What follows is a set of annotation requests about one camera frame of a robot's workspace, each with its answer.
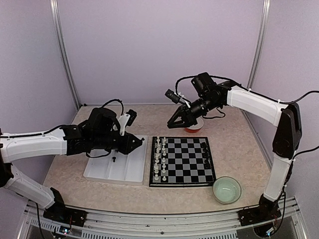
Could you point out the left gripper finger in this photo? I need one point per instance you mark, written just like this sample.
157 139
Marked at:
134 145
136 138

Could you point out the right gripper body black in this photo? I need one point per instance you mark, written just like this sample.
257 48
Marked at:
192 117

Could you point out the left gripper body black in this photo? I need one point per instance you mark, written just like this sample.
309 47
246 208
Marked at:
102 141

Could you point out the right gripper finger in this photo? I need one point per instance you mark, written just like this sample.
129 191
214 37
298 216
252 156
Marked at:
179 114
179 124

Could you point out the white plastic compartment tray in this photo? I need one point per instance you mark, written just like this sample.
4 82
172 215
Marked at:
127 170

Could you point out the black white chessboard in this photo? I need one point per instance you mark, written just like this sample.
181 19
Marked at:
184 163

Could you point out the black bishop piece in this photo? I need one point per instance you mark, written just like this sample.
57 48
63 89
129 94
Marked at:
206 155

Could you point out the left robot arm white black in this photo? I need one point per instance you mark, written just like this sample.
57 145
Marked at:
103 130

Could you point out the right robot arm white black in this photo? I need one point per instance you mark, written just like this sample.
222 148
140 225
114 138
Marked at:
197 95

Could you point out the red white bowl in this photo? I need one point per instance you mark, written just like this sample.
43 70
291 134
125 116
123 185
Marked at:
195 128

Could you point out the green glass bowl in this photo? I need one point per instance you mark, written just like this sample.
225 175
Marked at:
226 190

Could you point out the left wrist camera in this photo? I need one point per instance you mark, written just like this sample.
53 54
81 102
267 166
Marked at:
126 119

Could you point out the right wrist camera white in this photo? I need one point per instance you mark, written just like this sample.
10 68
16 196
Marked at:
176 97

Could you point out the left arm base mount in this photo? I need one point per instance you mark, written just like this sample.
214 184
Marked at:
63 214

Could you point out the front aluminium rail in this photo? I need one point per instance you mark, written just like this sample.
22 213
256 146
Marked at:
101 224

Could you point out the right aluminium frame post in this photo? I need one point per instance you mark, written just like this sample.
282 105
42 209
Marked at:
259 43

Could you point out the aluminium frame post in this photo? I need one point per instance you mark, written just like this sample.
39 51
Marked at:
63 52
259 43

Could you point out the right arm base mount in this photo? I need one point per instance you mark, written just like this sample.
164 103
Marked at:
259 214

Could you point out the left aluminium frame post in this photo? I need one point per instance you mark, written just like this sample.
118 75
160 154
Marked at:
63 52

